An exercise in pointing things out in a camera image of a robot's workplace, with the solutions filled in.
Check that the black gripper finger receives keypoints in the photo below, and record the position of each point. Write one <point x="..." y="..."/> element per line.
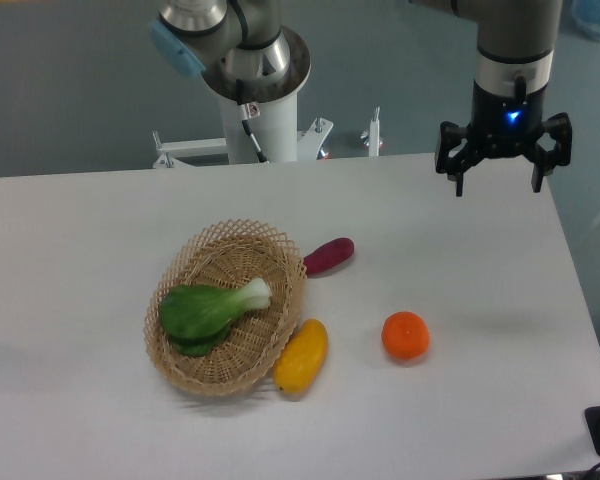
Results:
<point x="456" y="153"/>
<point x="559" y="128"/>

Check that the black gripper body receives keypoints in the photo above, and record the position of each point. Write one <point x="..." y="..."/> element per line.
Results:
<point x="502" y="128"/>

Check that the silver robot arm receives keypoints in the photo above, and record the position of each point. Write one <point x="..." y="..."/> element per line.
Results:
<point x="515" y="39"/>

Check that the blue plastic bag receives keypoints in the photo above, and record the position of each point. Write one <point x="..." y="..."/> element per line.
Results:
<point x="586" y="15"/>

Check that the purple sweet potato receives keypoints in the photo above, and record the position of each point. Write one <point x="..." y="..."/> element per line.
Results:
<point x="328" y="256"/>

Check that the orange fruit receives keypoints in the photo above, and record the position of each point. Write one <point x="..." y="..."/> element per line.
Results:
<point x="405" y="336"/>

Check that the woven wicker basket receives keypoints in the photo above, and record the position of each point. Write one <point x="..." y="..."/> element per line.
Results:
<point x="229" y="254"/>

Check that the yellow mango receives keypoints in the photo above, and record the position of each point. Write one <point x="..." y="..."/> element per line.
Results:
<point x="302" y="358"/>

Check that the green bok choy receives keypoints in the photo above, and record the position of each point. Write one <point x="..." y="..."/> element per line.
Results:
<point x="199" y="317"/>

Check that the white levelling foot bracket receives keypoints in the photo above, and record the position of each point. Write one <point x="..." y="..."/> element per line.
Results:
<point x="371" y="139"/>

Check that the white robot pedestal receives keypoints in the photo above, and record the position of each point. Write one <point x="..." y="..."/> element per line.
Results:
<point x="257" y="94"/>

